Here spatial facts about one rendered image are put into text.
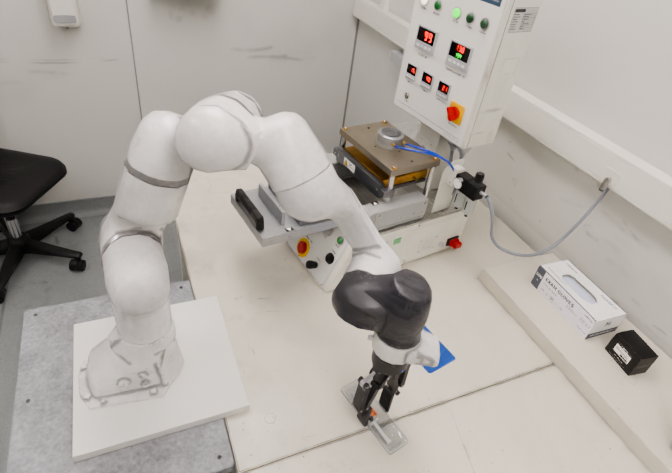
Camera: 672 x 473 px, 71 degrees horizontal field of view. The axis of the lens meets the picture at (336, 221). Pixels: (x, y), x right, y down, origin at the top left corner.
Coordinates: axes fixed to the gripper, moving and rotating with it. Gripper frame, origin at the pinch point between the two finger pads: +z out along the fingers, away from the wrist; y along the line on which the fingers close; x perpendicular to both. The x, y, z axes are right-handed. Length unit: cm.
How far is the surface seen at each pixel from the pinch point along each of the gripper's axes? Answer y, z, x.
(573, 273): -76, -7, 0
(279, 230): -0.7, -17.3, -46.0
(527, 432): -29.6, 4.6, 22.0
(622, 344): -65, -6, 22
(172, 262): -3, 80, -151
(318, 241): -17, -4, -50
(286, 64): -87, -4, -189
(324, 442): 12.5, 4.7, -0.9
